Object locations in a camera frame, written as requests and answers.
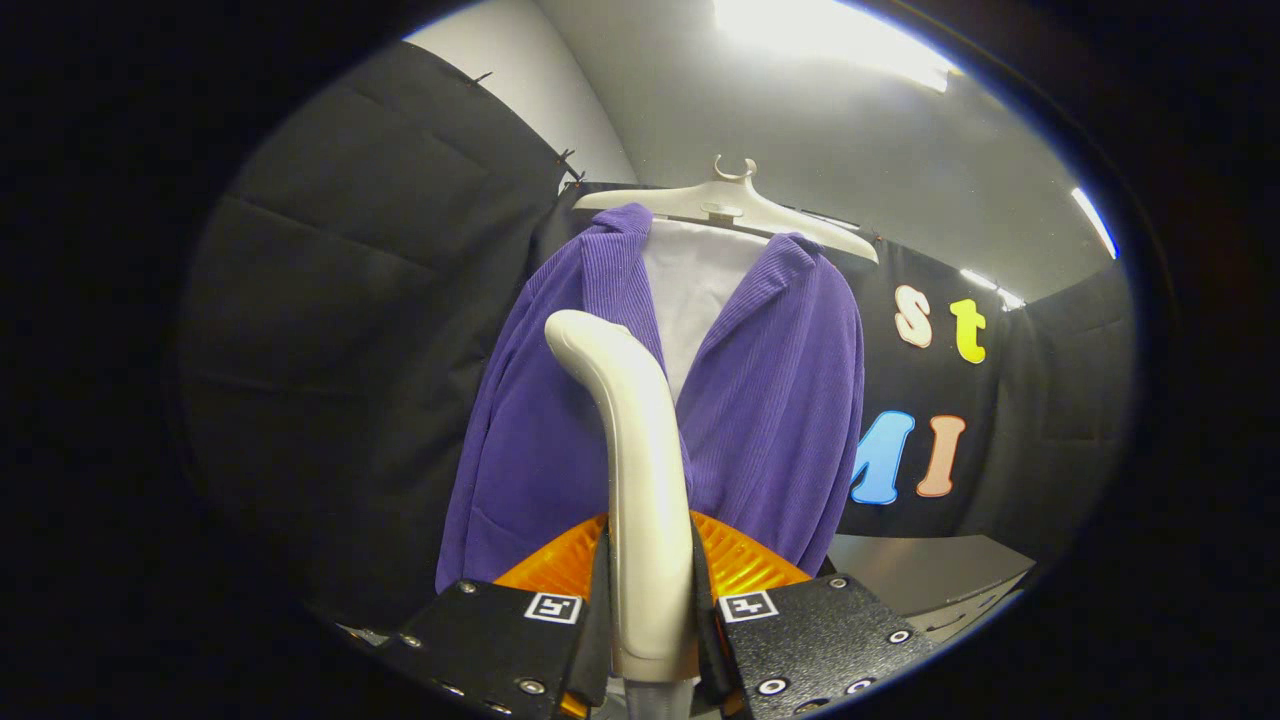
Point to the white plastic clothes hanger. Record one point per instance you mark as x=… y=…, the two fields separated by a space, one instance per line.
x=730 y=200

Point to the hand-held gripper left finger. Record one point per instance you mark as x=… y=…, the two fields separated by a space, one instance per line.
x=500 y=640

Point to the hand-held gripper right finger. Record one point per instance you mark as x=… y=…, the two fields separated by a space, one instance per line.
x=810 y=640

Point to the white ironing pad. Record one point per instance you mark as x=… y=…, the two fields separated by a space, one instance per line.
x=695 y=290

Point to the large ceiling light panel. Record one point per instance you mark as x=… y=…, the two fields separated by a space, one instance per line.
x=830 y=40

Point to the grey cabinet with dark top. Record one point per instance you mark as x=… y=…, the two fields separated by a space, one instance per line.
x=920 y=570

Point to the white garment steamer head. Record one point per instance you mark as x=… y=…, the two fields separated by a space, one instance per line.
x=640 y=450

